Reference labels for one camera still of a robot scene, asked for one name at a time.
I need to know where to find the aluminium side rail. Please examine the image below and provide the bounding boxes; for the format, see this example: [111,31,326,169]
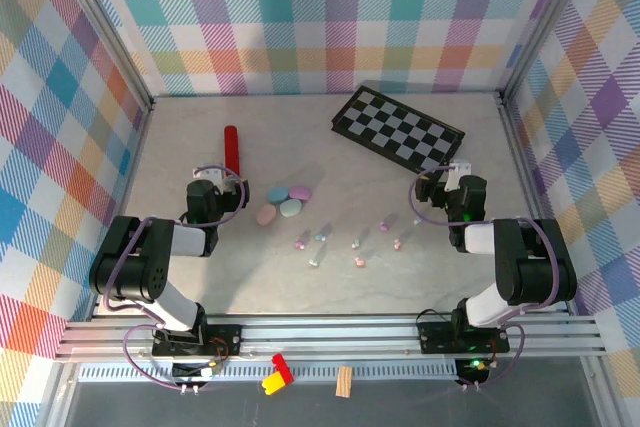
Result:
[87,96,157,321]
[494,91,576,318]

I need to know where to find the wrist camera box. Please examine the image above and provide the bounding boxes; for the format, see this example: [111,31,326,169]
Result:
[192,165,239,194]
[443,159,474,193]

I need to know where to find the red toy brick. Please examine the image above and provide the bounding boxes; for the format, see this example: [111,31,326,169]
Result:
[271,353,295,382]

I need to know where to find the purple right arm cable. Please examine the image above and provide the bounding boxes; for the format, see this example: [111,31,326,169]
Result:
[408,165,564,392]

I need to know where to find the white slotted cable duct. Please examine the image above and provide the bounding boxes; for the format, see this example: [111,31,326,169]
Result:
[77,364,461,382]

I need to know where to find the small wooden block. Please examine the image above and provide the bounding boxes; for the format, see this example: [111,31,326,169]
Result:
[336,365,354,399]

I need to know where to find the aluminium frame post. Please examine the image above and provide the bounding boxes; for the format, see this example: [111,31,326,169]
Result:
[497,0,596,103]
[52,0,154,113]

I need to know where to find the red glitter toy microphone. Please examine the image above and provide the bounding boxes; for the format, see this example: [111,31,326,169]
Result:
[222,125,241,178]

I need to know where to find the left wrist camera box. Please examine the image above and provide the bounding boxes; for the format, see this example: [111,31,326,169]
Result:
[192,165,239,194]

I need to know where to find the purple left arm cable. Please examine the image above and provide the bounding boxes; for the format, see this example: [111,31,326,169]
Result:
[122,161,251,392]

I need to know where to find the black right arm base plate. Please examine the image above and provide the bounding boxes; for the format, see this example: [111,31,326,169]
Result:
[417,319,511,354]

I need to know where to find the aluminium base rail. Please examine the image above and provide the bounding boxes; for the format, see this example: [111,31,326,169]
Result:
[54,314,609,363]

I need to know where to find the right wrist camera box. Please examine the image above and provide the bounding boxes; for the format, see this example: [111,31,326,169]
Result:
[443,159,474,193]

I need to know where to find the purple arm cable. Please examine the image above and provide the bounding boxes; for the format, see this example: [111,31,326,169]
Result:
[122,161,251,392]
[408,165,564,392]

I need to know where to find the black and white chessboard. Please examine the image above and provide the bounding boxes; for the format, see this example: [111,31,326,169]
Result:
[330,85,466,174]

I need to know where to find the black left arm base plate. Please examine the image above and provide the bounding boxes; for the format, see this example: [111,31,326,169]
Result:
[151,324,244,356]

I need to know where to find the yellow toy brick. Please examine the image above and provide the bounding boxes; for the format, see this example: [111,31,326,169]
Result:
[260,371,287,396]

